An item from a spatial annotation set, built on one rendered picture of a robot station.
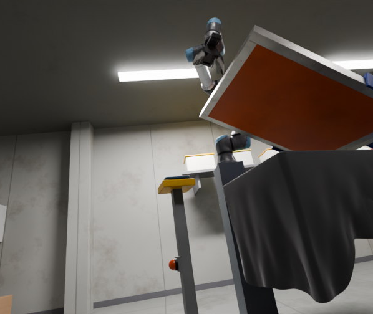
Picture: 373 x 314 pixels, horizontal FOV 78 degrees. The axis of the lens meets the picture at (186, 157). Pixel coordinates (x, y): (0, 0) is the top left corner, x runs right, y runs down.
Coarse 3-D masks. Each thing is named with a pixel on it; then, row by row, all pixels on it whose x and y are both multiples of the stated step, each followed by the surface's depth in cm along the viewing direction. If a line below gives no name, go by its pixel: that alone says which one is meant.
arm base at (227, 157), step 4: (224, 152) 168; (228, 152) 168; (232, 152) 171; (220, 156) 169; (224, 156) 167; (228, 156) 166; (232, 156) 167; (220, 160) 168; (224, 160) 165; (228, 160) 164; (232, 160) 165
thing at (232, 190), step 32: (288, 160) 73; (224, 192) 111; (256, 192) 86; (288, 192) 71; (256, 224) 87; (288, 224) 72; (256, 256) 88; (288, 256) 74; (288, 288) 75; (320, 288) 61
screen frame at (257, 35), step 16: (256, 32) 81; (240, 48) 92; (272, 48) 85; (288, 48) 83; (240, 64) 95; (304, 64) 87; (320, 64) 86; (336, 64) 88; (224, 80) 104; (336, 80) 90; (352, 80) 88; (208, 112) 127; (272, 144) 138; (352, 144) 120
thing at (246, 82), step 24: (264, 48) 86; (240, 72) 98; (264, 72) 95; (288, 72) 92; (312, 72) 90; (264, 96) 106; (288, 96) 103; (312, 96) 99; (336, 96) 96; (360, 96) 93; (312, 120) 112; (336, 120) 108; (360, 120) 105
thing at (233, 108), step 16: (224, 96) 113; (240, 96) 110; (224, 112) 124; (240, 112) 120; (256, 112) 117; (272, 112) 114; (240, 128) 132; (256, 128) 129; (272, 128) 125; (288, 128) 122; (304, 128) 119; (320, 128) 116; (288, 144) 134; (304, 144) 130; (320, 144) 127; (336, 144) 123
